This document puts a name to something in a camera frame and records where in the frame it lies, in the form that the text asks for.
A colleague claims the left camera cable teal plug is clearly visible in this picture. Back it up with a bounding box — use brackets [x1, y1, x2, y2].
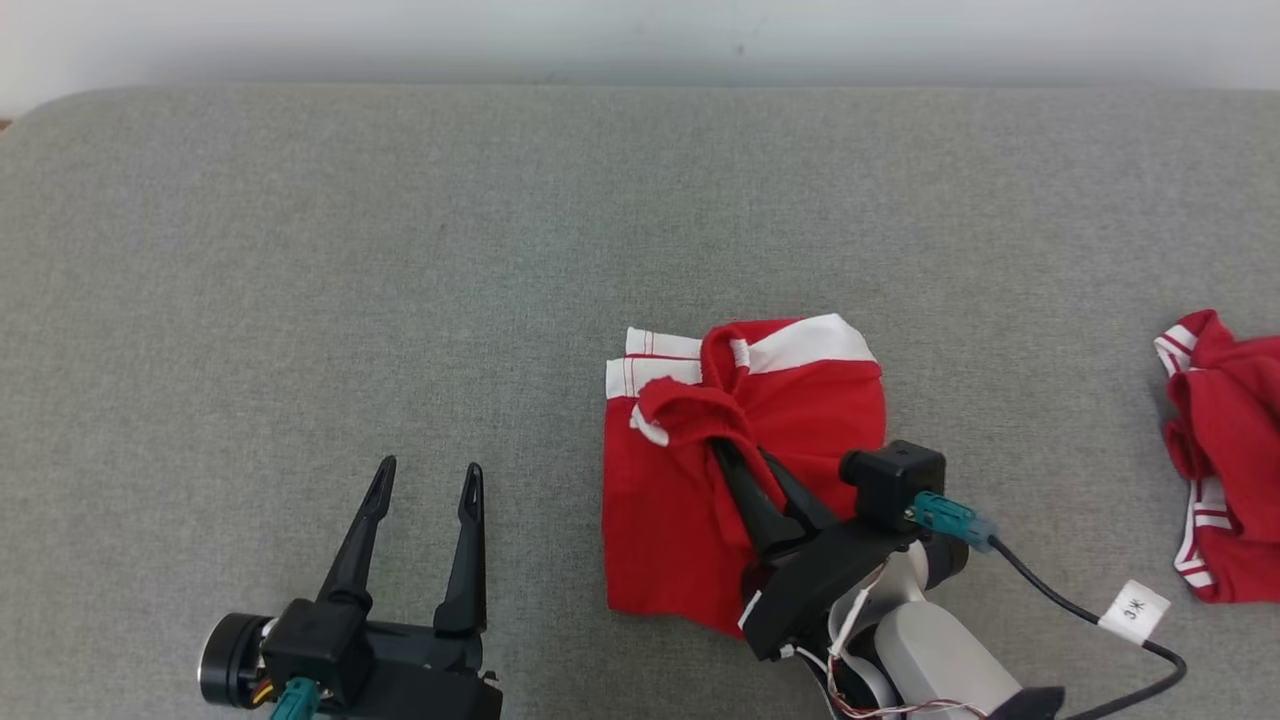
[268, 677, 323, 720]

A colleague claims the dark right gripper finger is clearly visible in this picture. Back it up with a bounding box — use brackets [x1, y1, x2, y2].
[760, 450, 842, 534]
[710, 438, 807, 560]

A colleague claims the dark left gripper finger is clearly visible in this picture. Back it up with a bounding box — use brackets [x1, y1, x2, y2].
[318, 456, 398, 608]
[433, 462, 489, 635]

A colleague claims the camera cable teal plug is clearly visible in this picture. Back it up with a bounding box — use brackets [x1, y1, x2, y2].
[908, 490, 1188, 720]
[268, 677, 323, 720]

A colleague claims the red garment with white bands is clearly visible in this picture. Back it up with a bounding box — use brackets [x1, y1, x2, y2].
[602, 313, 889, 638]

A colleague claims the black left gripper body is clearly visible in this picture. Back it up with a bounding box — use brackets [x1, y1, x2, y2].
[345, 620, 504, 720]

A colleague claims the white paper cable tag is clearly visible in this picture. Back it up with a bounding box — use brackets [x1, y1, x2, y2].
[1097, 579, 1172, 647]

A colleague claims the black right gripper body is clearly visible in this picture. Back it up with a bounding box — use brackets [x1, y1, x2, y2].
[738, 518, 922, 662]

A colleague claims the right camera cable teal plug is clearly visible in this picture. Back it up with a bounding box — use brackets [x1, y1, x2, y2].
[908, 490, 1188, 720]

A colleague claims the thin white red wire bundle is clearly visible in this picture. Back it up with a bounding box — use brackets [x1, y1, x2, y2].
[793, 568, 989, 720]

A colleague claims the red jersey with black numbers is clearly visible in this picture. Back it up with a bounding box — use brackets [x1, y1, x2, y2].
[1153, 308, 1280, 604]

